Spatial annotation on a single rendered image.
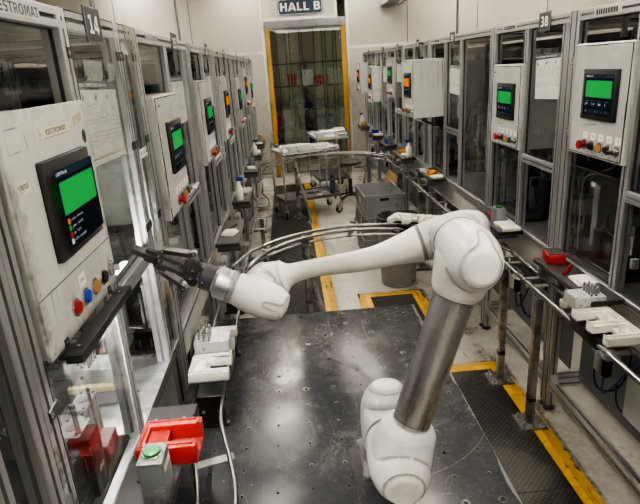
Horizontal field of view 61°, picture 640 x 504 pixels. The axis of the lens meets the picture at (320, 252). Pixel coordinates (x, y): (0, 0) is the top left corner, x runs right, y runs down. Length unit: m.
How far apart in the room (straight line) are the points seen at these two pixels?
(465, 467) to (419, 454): 0.36
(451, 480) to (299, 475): 0.46
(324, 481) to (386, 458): 0.34
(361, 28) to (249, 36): 1.88
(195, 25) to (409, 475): 9.05
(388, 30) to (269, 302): 8.76
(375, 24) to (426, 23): 0.87
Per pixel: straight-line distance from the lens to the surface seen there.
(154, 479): 1.43
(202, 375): 2.00
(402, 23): 10.06
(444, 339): 1.37
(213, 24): 9.92
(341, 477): 1.80
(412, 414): 1.47
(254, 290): 1.47
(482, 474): 1.84
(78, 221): 1.26
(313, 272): 1.59
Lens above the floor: 1.87
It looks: 19 degrees down
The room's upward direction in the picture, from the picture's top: 4 degrees counter-clockwise
